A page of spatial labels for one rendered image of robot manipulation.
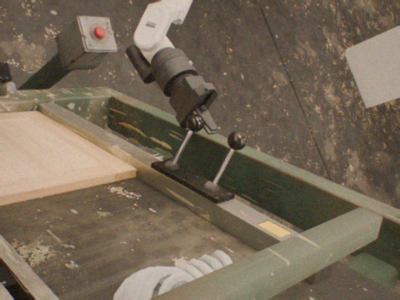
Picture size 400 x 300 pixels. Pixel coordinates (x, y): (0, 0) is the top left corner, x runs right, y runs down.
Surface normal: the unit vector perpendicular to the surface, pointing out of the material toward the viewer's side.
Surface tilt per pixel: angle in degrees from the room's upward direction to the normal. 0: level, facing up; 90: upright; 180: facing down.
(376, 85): 90
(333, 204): 90
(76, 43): 90
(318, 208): 90
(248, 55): 0
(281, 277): 32
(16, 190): 58
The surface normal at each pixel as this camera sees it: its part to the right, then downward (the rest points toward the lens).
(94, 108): 0.68, 0.32
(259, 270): 0.12, -0.94
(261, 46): 0.64, -0.22
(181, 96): -0.72, 0.14
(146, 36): -0.29, -0.26
